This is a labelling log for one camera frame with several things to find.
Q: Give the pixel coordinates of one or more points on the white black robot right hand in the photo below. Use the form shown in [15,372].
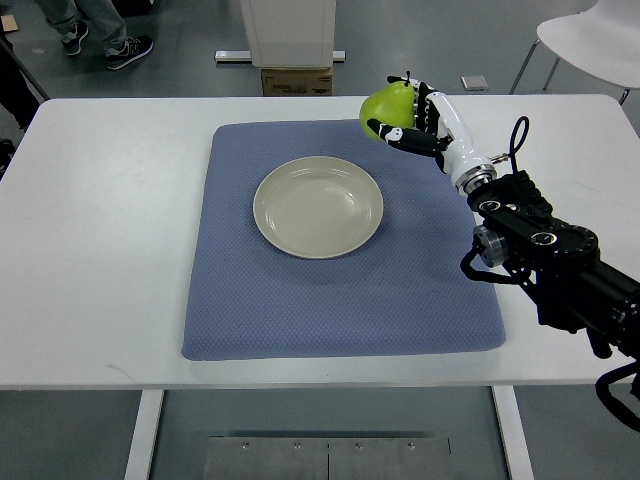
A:
[439,133]

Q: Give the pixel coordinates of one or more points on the green pear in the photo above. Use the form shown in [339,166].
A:
[393,105]

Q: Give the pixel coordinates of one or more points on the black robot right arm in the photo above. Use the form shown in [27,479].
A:
[558,266]

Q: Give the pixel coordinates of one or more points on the small grey floor plate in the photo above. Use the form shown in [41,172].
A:
[474,83]

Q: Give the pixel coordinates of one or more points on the beige round plate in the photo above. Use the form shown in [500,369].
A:
[318,207]

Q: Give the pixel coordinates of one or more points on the metal floor plate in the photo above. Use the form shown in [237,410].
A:
[328,458]

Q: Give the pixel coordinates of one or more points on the blue woven mat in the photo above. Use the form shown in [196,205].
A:
[401,293]

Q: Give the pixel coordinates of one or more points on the cardboard box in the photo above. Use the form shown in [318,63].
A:
[297,82]

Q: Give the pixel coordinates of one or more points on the white chair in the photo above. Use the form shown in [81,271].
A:
[602,42]

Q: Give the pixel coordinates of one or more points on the right dark sneaker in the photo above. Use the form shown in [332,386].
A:
[131,50]

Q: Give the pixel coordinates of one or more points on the dark sneaker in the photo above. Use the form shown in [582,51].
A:
[131,50]
[72,41]

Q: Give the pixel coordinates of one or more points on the left dark sneaker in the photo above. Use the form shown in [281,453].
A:
[72,41]

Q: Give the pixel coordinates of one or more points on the white pedestal column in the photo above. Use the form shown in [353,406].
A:
[287,34]

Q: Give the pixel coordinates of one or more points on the white table frame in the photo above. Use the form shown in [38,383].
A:
[513,439]

